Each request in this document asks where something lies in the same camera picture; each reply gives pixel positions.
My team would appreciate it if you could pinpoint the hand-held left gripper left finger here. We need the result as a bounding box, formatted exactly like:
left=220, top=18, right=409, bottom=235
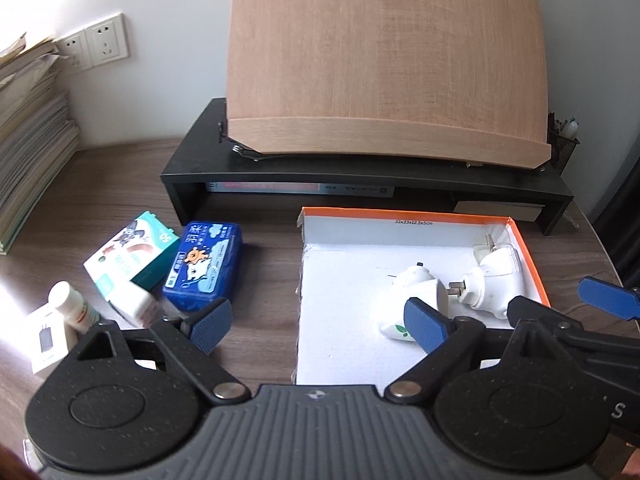
left=59, top=298, right=251, bottom=407

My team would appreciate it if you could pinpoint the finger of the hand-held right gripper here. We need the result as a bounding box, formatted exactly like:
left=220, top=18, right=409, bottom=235
left=578, top=276, right=640, bottom=320
left=506, top=296, right=607, bottom=357

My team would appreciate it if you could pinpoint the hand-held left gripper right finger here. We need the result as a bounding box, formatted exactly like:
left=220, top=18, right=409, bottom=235
left=384, top=297, right=574, bottom=404

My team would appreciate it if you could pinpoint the blue tissue pack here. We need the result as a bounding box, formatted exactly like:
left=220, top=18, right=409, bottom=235
left=162, top=221, right=245, bottom=314

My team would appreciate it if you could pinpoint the orange-rimmed white cardboard box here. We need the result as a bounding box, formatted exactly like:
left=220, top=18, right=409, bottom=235
left=290, top=206, right=552, bottom=386

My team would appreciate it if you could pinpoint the white pill bottle red label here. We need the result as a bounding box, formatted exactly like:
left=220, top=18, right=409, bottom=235
left=48, top=281, right=102, bottom=334

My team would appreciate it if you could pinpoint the white charger packaging box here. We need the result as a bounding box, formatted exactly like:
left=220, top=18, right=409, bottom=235
left=24, top=302, right=82, bottom=375

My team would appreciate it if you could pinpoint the white plug-in with leaf label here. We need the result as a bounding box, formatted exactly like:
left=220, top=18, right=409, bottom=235
left=382, top=262, right=449, bottom=345

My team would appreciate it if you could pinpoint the white plug-in device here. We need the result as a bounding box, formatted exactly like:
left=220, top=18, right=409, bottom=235
left=472, top=232, right=522, bottom=280
left=446, top=265, right=517, bottom=322

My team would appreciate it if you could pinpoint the green and white carton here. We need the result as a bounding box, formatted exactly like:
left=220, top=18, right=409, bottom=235
left=82, top=211, right=181, bottom=304

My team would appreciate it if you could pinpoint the flat beige box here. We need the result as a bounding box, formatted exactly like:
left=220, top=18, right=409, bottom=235
left=453, top=200, right=546, bottom=222

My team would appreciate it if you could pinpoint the black mesh pen holder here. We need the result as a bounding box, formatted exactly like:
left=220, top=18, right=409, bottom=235
left=547, top=112, right=581, bottom=176

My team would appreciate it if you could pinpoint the black monitor riser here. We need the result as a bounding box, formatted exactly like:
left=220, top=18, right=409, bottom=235
left=159, top=97, right=576, bottom=237

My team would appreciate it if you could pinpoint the stack of papers and books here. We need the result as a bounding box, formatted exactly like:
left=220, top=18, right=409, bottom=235
left=0, top=32, right=81, bottom=256

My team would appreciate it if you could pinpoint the wooden book stand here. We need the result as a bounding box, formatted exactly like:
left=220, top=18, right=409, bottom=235
left=219, top=0, right=554, bottom=169

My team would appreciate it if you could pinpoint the white wall socket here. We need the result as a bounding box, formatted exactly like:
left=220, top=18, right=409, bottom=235
left=82, top=12, right=132, bottom=67
left=52, top=30, right=94, bottom=72

